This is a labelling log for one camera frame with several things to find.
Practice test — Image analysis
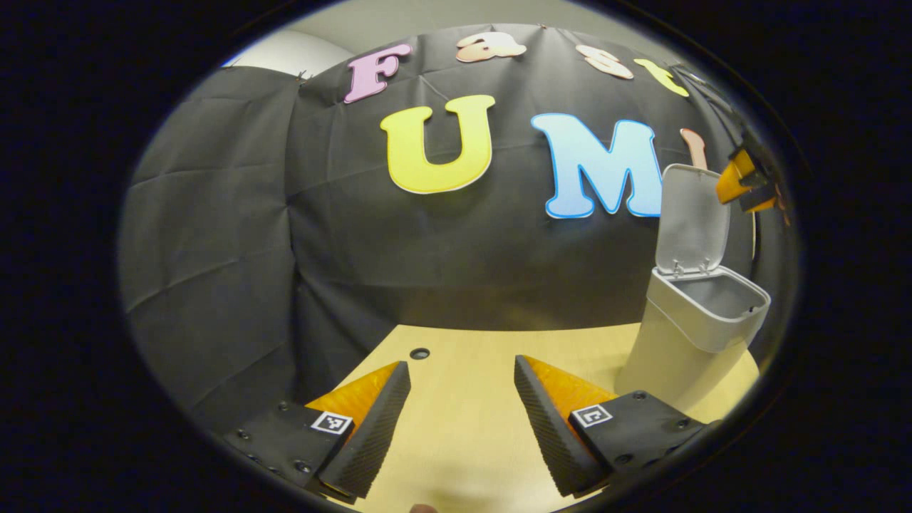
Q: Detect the wooden desktop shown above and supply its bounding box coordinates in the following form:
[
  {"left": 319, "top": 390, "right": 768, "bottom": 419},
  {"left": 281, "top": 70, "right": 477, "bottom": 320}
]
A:
[{"left": 313, "top": 322, "right": 762, "bottom": 513}]

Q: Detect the white desktop garbage bin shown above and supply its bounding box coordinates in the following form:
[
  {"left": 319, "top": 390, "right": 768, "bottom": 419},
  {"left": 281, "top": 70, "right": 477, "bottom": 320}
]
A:
[{"left": 614, "top": 164, "right": 772, "bottom": 423}]

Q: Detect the black backdrop cloth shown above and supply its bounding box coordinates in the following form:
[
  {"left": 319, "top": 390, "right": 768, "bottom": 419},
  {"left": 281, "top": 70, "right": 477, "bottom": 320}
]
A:
[{"left": 118, "top": 24, "right": 784, "bottom": 435}]

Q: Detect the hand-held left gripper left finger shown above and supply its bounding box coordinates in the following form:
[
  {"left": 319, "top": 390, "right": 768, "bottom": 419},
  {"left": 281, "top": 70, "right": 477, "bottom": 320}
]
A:
[{"left": 224, "top": 361, "right": 412, "bottom": 499}]

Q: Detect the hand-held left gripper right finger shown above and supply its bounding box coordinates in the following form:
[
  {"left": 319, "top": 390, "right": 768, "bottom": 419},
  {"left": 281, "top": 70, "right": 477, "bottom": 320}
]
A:
[{"left": 514, "top": 355, "right": 710, "bottom": 498}]

